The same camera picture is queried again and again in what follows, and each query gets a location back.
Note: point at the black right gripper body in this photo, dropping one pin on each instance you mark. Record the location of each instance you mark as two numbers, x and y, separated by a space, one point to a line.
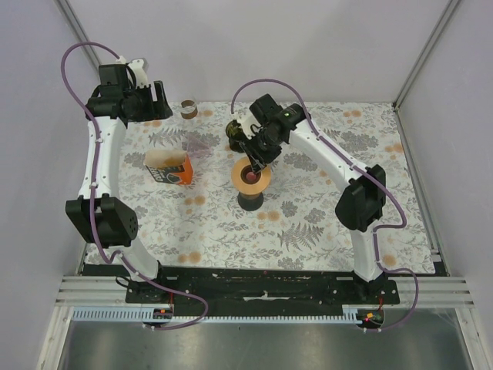
263 146

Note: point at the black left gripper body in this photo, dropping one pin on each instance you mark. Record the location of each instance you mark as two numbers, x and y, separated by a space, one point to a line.
143 107

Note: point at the round bamboo dripper holder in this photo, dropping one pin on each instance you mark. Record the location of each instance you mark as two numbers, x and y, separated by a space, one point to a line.
245 163

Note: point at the clear glass dripper cone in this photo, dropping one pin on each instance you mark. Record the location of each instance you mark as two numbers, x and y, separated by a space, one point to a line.
195 146

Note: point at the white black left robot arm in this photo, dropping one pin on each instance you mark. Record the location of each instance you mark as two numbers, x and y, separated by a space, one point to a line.
123 96

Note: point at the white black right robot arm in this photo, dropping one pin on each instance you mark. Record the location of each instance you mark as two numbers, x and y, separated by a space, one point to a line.
362 196

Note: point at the brown paper coffee filters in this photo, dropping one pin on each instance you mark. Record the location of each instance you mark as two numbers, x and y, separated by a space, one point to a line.
161 159

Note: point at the orange coffee filter box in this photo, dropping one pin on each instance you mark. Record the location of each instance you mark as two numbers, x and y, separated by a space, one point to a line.
178 175

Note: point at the brown tape roll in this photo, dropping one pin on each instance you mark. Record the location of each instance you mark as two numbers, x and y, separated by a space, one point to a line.
188 109

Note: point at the dark green glass jar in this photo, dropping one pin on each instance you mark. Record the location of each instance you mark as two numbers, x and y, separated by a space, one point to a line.
235 135

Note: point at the floral patterned table mat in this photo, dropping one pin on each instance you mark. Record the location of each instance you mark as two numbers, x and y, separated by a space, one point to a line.
296 228

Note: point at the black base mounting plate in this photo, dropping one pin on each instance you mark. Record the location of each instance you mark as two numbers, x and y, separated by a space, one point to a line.
221 286

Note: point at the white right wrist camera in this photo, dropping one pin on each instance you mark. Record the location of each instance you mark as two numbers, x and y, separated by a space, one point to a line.
245 124

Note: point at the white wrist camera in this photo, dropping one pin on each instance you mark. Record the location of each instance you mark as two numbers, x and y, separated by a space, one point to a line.
245 124
138 74

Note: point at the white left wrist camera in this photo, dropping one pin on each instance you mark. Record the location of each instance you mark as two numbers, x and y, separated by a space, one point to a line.
138 74

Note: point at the white slotted cable duct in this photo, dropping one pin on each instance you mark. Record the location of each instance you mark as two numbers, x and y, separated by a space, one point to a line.
157 316

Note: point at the right aluminium frame post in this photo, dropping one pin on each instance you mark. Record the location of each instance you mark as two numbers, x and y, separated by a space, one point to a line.
432 41

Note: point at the aluminium front rail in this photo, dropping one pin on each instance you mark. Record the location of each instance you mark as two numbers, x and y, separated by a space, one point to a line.
434 292

